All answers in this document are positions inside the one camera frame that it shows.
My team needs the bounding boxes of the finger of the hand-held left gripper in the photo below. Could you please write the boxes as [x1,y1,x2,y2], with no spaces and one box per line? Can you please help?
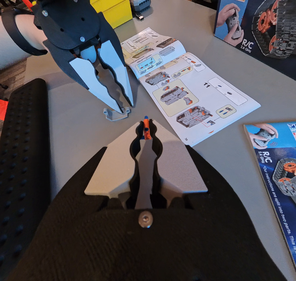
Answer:
[69,57,124,114]
[97,40,134,107]

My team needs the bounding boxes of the blue robot kit box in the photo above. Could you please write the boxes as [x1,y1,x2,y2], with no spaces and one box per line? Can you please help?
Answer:
[213,0,296,81]

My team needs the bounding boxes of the grey desk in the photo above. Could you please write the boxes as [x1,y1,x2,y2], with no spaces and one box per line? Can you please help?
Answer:
[24,0,296,281]

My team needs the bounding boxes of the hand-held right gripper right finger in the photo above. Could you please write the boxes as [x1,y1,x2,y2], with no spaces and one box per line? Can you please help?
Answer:
[149,120,208,209]

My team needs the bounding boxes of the orange connector with blue pins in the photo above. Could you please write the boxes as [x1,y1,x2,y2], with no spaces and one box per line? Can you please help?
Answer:
[139,116,153,141]

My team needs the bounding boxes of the closed blue instruction booklet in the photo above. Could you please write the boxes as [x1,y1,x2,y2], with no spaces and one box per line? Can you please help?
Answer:
[243,122,296,267]

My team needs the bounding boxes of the black perforated board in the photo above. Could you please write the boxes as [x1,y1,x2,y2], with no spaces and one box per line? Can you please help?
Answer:
[0,78,51,270]

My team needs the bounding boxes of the yellow plastic bin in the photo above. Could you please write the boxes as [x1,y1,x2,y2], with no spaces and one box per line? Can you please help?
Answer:
[69,0,133,29]

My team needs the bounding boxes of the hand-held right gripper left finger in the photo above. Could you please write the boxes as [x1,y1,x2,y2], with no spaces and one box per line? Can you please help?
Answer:
[84,120,145,210]

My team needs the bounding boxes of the open instruction booklet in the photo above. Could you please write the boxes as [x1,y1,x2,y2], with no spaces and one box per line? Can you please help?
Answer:
[120,27,261,147]

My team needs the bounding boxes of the grey curved building piece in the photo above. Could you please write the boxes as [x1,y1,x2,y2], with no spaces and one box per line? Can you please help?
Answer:
[103,106,131,122]

